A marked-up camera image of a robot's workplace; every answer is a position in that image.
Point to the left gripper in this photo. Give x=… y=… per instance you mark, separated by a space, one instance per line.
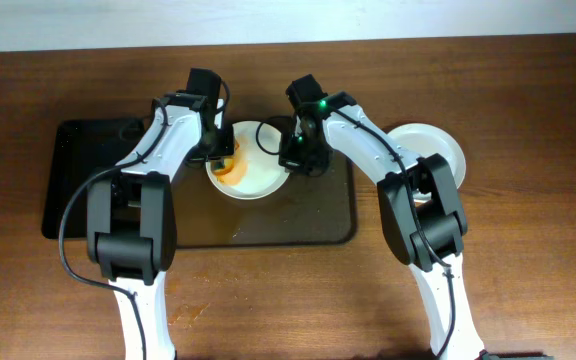
x=223 y=151

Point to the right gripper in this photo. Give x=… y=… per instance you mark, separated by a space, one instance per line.
x=295 y=161

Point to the yellow green sponge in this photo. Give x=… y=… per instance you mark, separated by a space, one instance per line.
x=228 y=171

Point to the white plate top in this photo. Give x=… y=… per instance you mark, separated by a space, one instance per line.
x=261 y=175

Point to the white plate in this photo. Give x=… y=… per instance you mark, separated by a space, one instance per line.
x=261 y=175
x=427 y=140

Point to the white plate bottom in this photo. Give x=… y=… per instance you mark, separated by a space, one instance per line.
x=427 y=140

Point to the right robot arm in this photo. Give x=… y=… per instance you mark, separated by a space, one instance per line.
x=422 y=217

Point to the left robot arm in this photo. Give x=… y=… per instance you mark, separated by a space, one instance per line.
x=131 y=226

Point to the brown plastic serving tray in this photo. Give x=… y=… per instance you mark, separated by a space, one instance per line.
x=318 y=210

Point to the black rectangular tray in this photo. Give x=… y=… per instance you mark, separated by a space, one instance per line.
x=81 y=148

